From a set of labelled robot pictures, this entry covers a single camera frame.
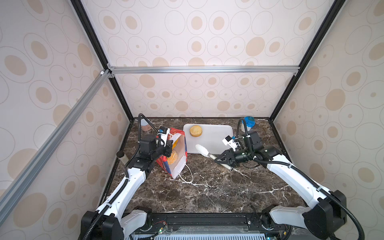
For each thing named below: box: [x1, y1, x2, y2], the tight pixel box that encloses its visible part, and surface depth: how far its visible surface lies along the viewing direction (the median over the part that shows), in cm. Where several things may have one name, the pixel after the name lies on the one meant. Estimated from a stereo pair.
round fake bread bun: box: [189, 125, 203, 138], surface depth 108 cm
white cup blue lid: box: [241, 116, 256, 133], surface depth 108 cm
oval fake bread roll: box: [167, 150, 178, 165], surface depth 89 cm
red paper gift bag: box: [156, 127, 188, 179], surface depth 85 cm
